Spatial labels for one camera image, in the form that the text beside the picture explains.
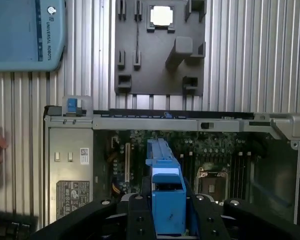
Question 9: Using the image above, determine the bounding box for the CPU socket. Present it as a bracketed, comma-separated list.
[196, 167, 231, 197]

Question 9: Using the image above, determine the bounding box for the white expansion slot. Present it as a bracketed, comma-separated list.
[124, 142, 130, 182]

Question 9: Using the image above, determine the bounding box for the green motherboard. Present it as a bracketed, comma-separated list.
[93, 129, 298, 201]

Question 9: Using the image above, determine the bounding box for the black open PC case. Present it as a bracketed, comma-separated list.
[43, 94, 300, 240]

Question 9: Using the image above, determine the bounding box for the silver power supply unit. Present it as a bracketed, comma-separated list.
[47, 127, 95, 223]

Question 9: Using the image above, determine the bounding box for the black keyboard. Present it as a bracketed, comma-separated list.
[0, 209, 38, 240]

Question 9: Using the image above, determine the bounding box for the blue case release latch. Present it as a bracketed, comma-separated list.
[67, 98, 78, 112]

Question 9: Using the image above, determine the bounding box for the grey parts rack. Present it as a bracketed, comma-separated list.
[114, 0, 207, 96]

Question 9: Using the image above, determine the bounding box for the silver CPU chip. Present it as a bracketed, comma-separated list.
[149, 5, 176, 26]

